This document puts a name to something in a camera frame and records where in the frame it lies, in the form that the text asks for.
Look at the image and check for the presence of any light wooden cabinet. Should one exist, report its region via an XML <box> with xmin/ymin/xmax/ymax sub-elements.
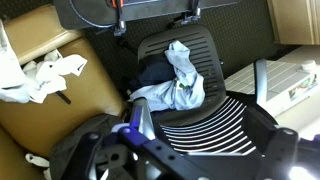
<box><xmin>266</xmin><ymin>0</ymin><xmax>320</xmax><ymax>46</ymax></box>

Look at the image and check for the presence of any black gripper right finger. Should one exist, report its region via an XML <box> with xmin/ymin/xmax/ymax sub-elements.
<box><xmin>255</xmin><ymin>127</ymin><xmax>320</xmax><ymax>180</ymax></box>

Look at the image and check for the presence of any dark navy cloth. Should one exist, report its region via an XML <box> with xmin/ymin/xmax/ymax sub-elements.
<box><xmin>132</xmin><ymin>54</ymin><xmax>177</xmax><ymax>90</ymax></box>

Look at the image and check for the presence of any black table clamp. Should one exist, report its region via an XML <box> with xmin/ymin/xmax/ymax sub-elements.
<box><xmin>180</xmin><ymin>0</ymin><xmax>203</xmax><ymax>25</ymax></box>
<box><xmin>113</xmin><ymin>0</ymin><xmax>128</xmax><ymax>37</ymax></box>

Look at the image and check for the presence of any white fabric pile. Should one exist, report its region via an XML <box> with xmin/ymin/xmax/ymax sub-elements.
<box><xmin>0</xmin><ymin>19</ymin><xmax>32</xmax><ymax>104</ymax></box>

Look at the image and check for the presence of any black perforated robot table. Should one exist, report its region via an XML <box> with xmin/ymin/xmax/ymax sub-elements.
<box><xmin>52</xmin><ymin>0</ymin><xmax>242</xmax><ymax>32</ymax></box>

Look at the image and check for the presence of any white wall radiator unit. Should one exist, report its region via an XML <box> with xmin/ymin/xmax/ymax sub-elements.
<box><xmin>223</xmin><ymin>44</ymin><xmax>320</xmax><ymax>118</ymax></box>

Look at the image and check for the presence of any large white crumpled cloth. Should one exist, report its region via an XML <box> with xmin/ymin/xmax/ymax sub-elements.
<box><xmin>21</xmin><ymin>49</ymin><xmax>89</xmax><ymax>105</ymax></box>

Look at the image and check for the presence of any black slatted office chair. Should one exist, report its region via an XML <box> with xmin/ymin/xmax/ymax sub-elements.
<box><xmin>127</xmin><ymin>24</ymin><xmax>282</xmax><ymax>158</ymax></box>

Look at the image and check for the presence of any tan leather sofa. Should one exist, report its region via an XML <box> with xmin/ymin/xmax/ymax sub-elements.
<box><xmin>0</xmin><ymin>3</ymin><xmax>130</xmax><ymax>180</ymax></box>

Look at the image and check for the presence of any light blue crumpled cloth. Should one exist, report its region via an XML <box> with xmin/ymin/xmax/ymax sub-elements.
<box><xmin>128</xmin><ymin>39</ymin><xmax>206</xmax><ymax>113</ymax></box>

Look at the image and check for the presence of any small white cloth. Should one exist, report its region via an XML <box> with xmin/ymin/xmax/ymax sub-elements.
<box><xmin>24</xmin><ymin>152</ymin><xmax>53</xmax><ymax>180</ymax></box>

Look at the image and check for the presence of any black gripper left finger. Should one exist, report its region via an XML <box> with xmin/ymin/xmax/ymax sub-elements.
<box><xmin>62</xmin><ymin>122</ymin><xmax>215</xmax><ymax>180</ymax></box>

